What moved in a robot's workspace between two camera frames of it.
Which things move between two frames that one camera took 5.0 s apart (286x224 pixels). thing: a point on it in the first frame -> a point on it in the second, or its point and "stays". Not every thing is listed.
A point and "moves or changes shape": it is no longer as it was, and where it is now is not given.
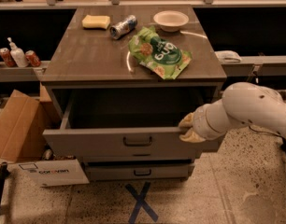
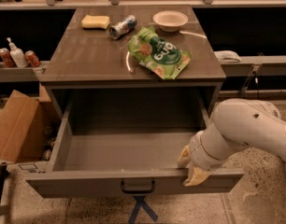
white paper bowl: (170, 21) stays
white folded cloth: (228, 56) stays
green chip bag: (157, 55) stays
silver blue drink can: (119, 30) stays
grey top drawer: (125, 124) moves or changes shape
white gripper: (203, 121) -> (198, 151)
